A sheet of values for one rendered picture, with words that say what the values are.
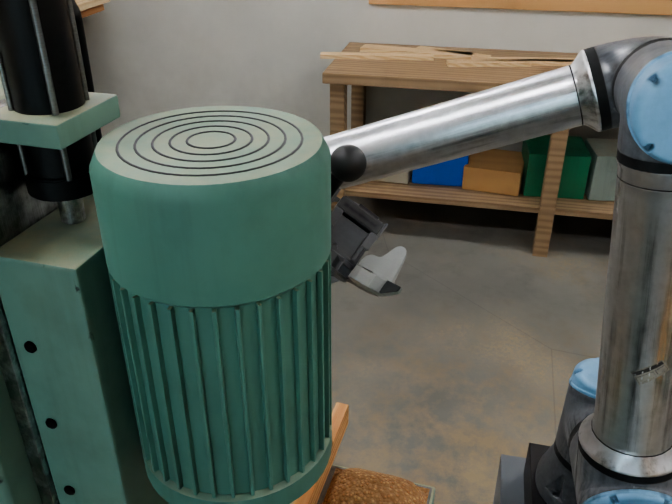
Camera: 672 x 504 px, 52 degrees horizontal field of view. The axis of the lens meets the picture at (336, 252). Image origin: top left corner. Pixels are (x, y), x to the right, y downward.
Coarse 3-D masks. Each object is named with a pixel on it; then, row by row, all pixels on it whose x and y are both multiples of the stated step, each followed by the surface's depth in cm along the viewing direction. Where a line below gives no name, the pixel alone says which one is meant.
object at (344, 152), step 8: (336, 152) 63; (344, 152) 62; (352, 152) 62; (360, 152) 63; (336, 160) 62; (344, 160) 62; (352, 160) 62; (360, 160) 62; (336, 168) 63; (344, 168) 62; (352, 168) 62; (360, 168) 63; (336, 176) 63; (344, 176) 63; (352, 176) 63; (360, 176) 63; (336, 184) 64
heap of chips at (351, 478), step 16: (336, 480) 97; (352, 480) 96; (368, 480) 95; (384, 480) 95; (400, 480) 96; (336, 496) 95; (352, 496) 94; (368, 496) 93; (384, 496) 93; (400, 496) 93; (416, 496) 95
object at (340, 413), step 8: (336, 408) 107; (344, 408) 107; (336, 416) 106; (344, 416) 106; (336, 424) 104; (344, 424) 107; (336, 432) 103; (344, 432) 108; (336, 440) 103; (336, 448) 104; (328, 464) 100; (328, 472) 101; (320, 480) 96; (312, 488) 94; (320, 488) 97; (304, 496) 92; (312, 496) 93
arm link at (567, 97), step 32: (576, 64) 93; (608, 64) 90; (480, 96) 98; (512, 96) 95; (544, 96) 94; (576, 96) 92; (608, 96) 90; (384, 128) 101; (416, 128) 99; (448, 128) 98; (480, 128) 97; (512, 128) 96; (544, 128) 96; (608, 128) 95; (384, 160) 102; (416, 160) 101; (448, 160) 102
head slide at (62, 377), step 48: (48, 240) 55; (96, 240) 55; (0, 288) 54; (48, 288) 53; (96, 288) 54; (48, 336) 55; (96, 336) 55; (48, 384) 58; (96, 384) 56; (48, 432) 62; (96, 432) 60; (96, 480) 63; (144, 480) 66
